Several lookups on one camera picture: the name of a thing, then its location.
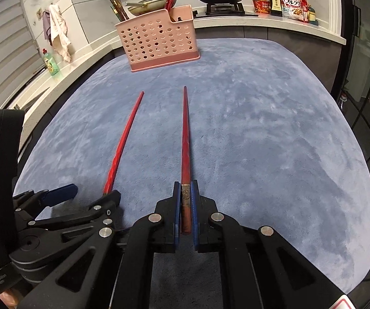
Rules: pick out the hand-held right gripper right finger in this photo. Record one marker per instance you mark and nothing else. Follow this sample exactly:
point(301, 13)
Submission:
point(195, 209)

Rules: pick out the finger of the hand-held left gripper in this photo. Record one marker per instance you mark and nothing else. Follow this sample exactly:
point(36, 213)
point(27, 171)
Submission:
point(107, 204)
point(60, 191)

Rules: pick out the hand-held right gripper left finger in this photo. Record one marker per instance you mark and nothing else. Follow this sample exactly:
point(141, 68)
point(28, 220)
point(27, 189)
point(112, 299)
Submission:
point(168, 225)

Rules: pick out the red chopstick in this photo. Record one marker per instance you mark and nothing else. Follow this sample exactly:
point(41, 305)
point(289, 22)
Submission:
point(185, 135)
point(127, 135)

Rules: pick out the pink perforated utensil basket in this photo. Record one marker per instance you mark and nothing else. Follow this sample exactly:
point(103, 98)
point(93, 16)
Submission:
point(156, 45)

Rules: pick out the kitchen sink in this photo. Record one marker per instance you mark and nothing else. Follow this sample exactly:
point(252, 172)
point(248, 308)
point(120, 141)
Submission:
point(31, 99)

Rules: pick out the blue plush mat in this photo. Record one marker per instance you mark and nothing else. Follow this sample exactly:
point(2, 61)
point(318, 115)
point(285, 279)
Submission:
point(268, 135)

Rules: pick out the green dish soap bottle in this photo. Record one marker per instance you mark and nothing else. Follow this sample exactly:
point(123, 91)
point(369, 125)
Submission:
point(51, 64)

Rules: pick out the white window blinds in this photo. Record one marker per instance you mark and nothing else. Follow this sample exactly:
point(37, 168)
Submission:
point(1, 54)

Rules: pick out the beige hanging towel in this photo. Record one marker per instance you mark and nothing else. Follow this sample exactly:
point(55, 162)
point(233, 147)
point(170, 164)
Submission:
point(59, 32)

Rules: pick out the purple hanging cloth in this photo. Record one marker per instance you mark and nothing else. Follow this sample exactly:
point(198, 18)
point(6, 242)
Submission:
point(45, 25)

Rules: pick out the white-topped kitchen counter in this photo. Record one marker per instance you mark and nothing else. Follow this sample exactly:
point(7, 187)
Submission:
point(284, 30)

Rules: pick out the black burner grate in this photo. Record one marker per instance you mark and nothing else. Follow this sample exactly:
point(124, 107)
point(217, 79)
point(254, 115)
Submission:
point(225, 8)

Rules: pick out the black glass gas stove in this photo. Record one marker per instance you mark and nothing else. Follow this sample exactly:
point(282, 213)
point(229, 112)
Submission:
point(251, 13)

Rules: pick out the red instant noodle cup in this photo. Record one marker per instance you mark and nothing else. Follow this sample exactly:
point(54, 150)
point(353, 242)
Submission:
point(261, 7)

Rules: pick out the green and yellow container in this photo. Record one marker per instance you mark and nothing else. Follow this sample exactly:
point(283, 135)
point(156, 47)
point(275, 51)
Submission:
point(312, 14)

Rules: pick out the red cereal bag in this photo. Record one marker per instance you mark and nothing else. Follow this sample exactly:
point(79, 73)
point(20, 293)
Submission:
point(294, 4)

